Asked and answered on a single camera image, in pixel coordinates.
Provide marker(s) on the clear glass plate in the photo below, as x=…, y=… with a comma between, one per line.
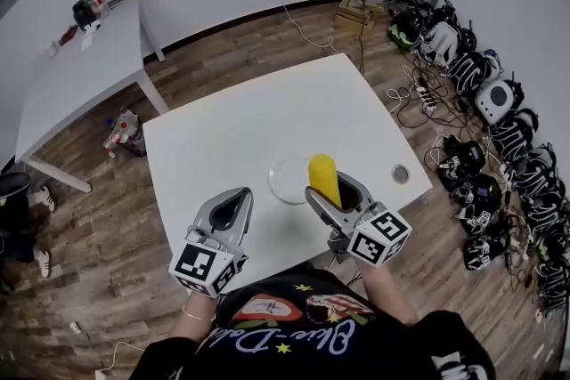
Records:
x=287, y=181

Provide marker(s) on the grey side table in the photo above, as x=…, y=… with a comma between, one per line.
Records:
x=84, y=75

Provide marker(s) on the clear trash bag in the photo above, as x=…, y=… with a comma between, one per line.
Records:
x=126, y=133

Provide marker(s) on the white paper cup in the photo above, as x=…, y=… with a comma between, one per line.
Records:
x=75, y=328

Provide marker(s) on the round metal table grommet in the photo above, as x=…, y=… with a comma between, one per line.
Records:
x=400, y=173

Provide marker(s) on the black pot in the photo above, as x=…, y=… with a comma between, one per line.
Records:
x=83, y=13

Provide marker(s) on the cardboard box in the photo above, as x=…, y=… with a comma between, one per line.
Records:
x=355, y=11

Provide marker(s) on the person's black printed t-shirt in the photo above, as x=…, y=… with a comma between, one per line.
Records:
x=311, y=347

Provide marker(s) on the white paper sheet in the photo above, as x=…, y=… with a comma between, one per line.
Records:
x=88, y=38

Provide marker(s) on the person's right forearm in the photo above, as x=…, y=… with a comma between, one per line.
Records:
x=389, y=293

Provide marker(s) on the person's left forearm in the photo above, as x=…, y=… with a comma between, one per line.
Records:
x=193, y=322

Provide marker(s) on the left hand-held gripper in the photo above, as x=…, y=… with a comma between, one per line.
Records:
x=196, y=264

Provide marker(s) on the pile of black headsets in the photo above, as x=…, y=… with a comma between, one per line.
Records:
x=516, y=173

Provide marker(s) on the red small tool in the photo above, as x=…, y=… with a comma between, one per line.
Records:
x=68, y=34

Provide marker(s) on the yellow corn cob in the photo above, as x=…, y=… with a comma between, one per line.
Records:
x=323, y=178

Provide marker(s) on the white power strip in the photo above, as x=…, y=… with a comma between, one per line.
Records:
x=425, y=95

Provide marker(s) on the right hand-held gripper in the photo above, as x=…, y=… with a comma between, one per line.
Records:
x=378, y=236

